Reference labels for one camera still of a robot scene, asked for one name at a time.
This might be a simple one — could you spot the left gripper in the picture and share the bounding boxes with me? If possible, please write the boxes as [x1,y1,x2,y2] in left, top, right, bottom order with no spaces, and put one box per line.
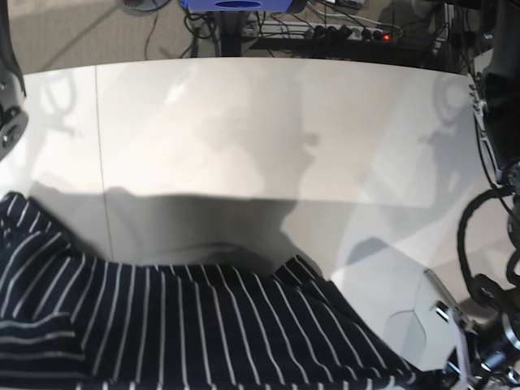
[468,313,519,389]

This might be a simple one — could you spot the navy white striped t-shirt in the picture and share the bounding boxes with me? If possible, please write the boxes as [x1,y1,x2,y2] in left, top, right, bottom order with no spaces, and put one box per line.
[1,193,421,389]

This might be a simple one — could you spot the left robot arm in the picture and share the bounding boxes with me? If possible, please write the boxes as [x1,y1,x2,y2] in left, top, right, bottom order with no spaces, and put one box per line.
[457,1,519,389]

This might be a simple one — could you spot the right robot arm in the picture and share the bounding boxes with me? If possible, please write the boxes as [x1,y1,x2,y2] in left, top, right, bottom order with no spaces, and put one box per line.
[0,0,28,159]

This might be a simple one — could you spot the white power strip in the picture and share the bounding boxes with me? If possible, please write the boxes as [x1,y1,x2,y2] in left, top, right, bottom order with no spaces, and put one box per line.
[258,21,404,43]

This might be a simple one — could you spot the blue plastic bin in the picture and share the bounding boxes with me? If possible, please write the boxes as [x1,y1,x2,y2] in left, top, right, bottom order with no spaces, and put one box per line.
[180,0,307,14]

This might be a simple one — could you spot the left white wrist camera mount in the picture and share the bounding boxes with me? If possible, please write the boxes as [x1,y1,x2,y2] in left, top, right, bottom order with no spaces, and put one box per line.
[431,301,476,389]

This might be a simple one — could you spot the grey metal edge rail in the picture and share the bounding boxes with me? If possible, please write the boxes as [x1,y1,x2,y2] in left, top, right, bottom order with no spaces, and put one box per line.
[423,269,458,307]

